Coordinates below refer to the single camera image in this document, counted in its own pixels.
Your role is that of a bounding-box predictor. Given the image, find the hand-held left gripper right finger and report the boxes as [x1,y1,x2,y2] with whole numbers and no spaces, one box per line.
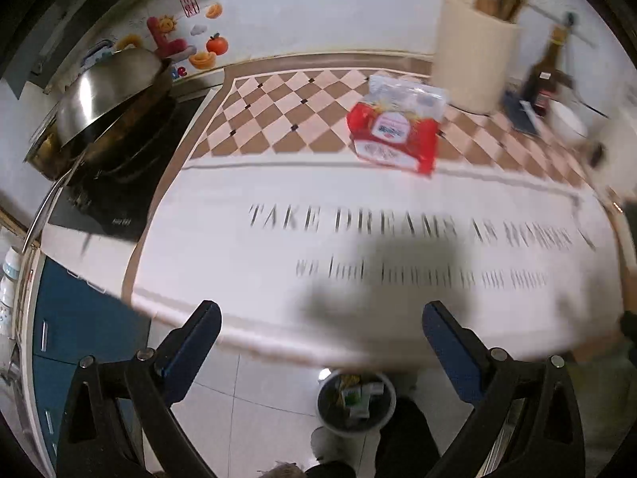
[422,301,586,478]

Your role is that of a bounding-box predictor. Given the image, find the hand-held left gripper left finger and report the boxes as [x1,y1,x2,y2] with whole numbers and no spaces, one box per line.
[57,300,223,478]

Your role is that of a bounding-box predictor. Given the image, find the round white trash bin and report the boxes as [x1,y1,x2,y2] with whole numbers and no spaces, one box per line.
[317,369,397,438]

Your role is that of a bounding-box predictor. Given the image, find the red wet wipes pack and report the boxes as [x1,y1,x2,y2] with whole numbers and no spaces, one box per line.
[347,100,442,176]

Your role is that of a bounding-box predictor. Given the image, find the checkered printed tablecloth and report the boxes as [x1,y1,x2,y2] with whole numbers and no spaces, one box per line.
[122,55,629,362]

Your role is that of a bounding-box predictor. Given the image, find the blue lower cabinet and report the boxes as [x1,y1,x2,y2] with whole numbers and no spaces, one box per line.
[20,254,151,475]

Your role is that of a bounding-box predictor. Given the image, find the grey slipper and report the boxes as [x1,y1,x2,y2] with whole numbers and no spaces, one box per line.
[311,428,340,460]

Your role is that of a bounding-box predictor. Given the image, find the black induction cooktop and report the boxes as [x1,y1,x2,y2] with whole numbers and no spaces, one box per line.
[47,94,211,243]

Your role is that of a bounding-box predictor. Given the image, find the white plastic bottle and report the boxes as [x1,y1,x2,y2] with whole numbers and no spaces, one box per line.
[1,247,23,280]

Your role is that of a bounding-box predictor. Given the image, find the dark wok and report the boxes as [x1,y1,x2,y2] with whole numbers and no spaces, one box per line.
[25,67,176,181]

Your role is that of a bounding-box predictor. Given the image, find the white ceramic bowl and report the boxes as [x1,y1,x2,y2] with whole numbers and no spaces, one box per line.
[547,104,589,146]

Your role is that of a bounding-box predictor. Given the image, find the white pink electric kettle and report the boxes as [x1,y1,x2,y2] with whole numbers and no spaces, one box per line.
[591,114,637,201]

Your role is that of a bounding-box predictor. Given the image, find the clear plastic bag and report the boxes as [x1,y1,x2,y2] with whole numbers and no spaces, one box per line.
[368,72,449,121]

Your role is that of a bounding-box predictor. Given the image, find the dark sauce bottle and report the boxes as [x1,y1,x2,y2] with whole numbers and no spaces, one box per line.
[520,25,571,116]

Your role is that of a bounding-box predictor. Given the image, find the cream utensil holder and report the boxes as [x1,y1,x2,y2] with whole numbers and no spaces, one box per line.
[432,0,521,114]

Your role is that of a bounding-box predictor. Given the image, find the black range hood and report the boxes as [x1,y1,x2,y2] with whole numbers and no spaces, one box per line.
[0,0,216,101]

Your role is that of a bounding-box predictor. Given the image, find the steel pan handle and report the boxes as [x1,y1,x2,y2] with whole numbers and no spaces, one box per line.
[22,154,83,256]

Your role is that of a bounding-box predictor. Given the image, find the colourful wall stickers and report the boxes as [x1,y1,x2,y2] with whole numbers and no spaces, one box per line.
[84,0,226,81]

